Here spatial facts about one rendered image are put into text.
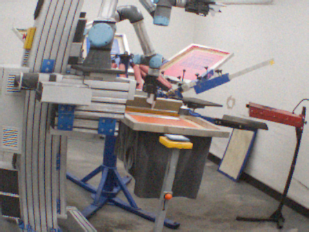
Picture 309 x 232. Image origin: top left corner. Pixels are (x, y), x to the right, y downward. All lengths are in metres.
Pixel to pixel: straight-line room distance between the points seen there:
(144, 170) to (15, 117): 0.93
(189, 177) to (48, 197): 0.94
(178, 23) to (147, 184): 5.16
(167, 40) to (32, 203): 5.53
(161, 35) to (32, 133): 5.40
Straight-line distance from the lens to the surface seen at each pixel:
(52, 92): 1.90
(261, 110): 3.52
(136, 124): 2.42
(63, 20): 2.21
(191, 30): 7.62
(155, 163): 2.61
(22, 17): 7.02
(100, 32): 1.95
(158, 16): 1.98
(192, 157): 2.69
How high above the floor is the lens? 1.36
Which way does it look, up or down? 8 degrees down
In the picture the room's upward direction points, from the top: 9 degrees clockwise
